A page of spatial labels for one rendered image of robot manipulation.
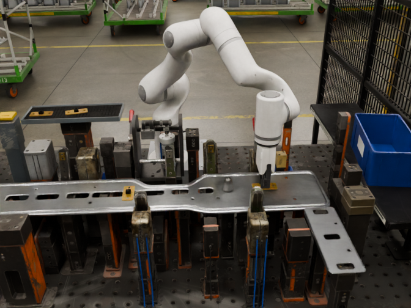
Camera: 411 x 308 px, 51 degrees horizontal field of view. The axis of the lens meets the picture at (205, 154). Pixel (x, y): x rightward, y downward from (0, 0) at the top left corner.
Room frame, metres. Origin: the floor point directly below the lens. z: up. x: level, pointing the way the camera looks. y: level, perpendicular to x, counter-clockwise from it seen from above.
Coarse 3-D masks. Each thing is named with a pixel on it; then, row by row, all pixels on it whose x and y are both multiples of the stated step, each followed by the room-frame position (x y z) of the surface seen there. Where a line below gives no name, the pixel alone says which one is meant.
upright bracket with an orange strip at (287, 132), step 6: (288, 126) 1.39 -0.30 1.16; (288, 132) 1.39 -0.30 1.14; (288, 138) 1.39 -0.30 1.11; (282, 144) 1.39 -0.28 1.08; (288, 144) 1.39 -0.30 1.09; (282, 150) 1.39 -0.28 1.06; (288, 150) 1.39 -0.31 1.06; (288, 156) 1.39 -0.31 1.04; (288, 162) 1.39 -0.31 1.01; (282, 216) 1.39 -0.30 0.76; (282, 222) 1.39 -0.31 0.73
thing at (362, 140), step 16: (368, 128) 1.49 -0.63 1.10; (384, 128) 1.48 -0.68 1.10; (400, 128) 1.43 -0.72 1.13; (352, 144) 1.45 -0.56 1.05; (368, 144) 1.26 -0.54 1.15; (384, 144) 1.48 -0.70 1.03; (400, 144) 1.39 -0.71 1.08; (368, 160) 1.23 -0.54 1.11; (384, 160) 1.19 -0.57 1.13; (400, 160) 1.19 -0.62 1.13; (368, 176) 1.20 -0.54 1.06; (384, 176) 1.19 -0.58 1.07; (400, 176) 1.19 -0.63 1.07
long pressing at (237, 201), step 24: (0, 192) 1.24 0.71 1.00; (24, 192) 1.23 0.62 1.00; (48, 192) 1.23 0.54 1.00; (72, 192) 1.23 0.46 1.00; (96, 192) 1.23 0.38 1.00; (168, 192) 1.22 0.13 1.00; (192, 192) 1.22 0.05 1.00; (216, 192) 1.21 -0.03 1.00; (240, 192) 1.21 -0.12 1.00; (264, 192) 1.21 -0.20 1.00; (288, 192) 1.21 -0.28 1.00; (312, 192) 1.20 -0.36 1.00
